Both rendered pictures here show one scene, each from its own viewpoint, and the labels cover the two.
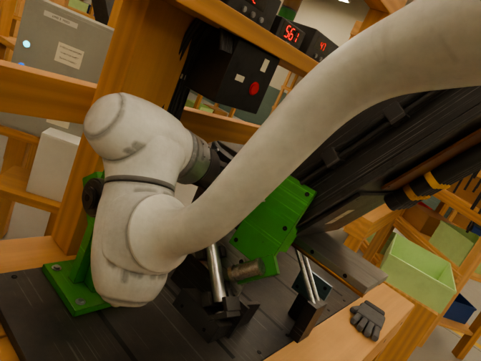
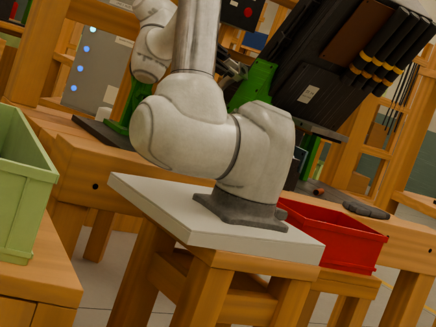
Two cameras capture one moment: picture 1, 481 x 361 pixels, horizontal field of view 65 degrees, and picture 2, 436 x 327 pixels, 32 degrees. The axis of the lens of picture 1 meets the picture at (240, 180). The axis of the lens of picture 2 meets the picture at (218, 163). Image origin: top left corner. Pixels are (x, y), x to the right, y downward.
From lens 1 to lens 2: 187 cm
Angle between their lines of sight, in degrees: 23
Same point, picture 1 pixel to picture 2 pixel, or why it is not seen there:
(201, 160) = not seen: hidden behind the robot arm
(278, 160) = not seen: outside the picture
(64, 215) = (117, 104)
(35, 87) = (108, 13)
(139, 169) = (154, 21)
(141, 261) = (150, 48)
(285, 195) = (259, 72)
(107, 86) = not seen: hidden behind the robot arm
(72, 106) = (128, 27)
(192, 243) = (169, 34)
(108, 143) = (141, 8)
